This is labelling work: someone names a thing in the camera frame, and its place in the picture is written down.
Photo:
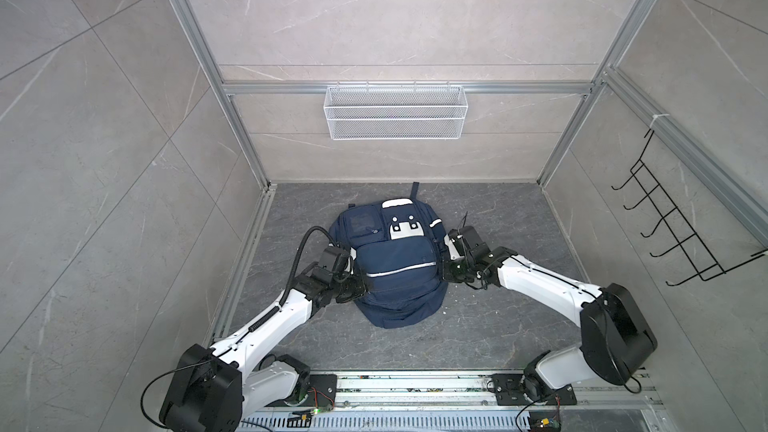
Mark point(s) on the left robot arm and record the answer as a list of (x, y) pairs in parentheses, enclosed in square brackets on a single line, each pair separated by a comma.
[(213, 387)]

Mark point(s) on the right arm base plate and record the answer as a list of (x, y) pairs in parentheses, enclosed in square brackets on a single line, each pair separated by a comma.
[(517, 389)]

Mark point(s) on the navy blue student backpack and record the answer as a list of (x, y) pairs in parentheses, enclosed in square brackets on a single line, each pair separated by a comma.
[(399, 247)]

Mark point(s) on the black wire hook rack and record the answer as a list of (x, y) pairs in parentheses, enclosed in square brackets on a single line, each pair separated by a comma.
[(684, 236)]

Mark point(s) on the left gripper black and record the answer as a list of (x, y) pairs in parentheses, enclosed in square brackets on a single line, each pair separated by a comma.
[(361, 286)]

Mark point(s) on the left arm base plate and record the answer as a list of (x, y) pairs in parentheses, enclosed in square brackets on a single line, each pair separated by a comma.
[(317, 391)]

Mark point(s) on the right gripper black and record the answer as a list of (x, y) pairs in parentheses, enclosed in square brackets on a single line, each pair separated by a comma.
[(446, 261)]

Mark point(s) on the white wire mesh basket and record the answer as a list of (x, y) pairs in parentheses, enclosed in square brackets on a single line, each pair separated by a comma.
[(396, 112)]

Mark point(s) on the aluminium front rail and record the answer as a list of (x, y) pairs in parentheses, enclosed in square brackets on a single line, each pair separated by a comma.
[(457, 400)]

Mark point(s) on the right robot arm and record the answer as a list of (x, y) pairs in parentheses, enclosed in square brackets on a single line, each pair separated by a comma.
[(615, 338)]

